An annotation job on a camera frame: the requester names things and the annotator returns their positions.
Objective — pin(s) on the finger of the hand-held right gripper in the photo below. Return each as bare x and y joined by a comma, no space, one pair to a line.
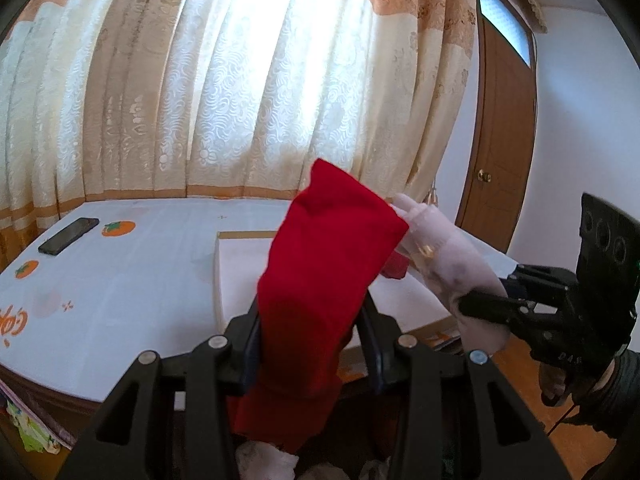
530,282
495,307

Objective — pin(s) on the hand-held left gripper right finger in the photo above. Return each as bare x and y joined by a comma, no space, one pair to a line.
375,355

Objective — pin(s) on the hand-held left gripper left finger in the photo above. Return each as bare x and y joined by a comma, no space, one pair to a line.
247,340

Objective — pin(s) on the pale pink sock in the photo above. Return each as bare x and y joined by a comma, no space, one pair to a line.
460,270

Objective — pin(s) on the dark wooden drawer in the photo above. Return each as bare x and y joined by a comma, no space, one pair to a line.
360,420

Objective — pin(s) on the shallow cardboard tray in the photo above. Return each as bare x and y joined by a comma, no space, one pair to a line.
240,270

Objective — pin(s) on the red sock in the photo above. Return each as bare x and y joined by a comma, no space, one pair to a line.
325,260

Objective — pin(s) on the pink quilted underwear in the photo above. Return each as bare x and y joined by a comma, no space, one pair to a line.
265,462

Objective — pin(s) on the person's right hand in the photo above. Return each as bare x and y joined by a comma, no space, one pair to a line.
552,385

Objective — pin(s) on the white orange-print tablecloth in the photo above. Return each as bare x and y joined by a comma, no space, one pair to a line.
150,285

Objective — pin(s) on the brass door knob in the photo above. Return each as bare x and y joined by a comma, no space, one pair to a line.
484,176

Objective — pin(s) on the brown wooden door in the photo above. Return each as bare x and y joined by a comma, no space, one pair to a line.
500,160

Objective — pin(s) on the curtain tie tassel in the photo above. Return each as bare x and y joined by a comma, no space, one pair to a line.
432,195

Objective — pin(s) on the black smartphone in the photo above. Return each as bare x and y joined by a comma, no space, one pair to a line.
67,236

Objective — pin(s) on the dark wooden dresser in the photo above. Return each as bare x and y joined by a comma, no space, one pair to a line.
50,405

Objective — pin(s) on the pink striped cloth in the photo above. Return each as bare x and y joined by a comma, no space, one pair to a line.
60,432

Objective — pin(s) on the green printed cloth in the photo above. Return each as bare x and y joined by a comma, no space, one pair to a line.
30,432

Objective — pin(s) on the cream patterned curtain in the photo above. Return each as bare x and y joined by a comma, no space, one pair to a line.
225,85

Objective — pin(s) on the door transom window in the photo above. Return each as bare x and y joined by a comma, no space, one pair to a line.
505,20

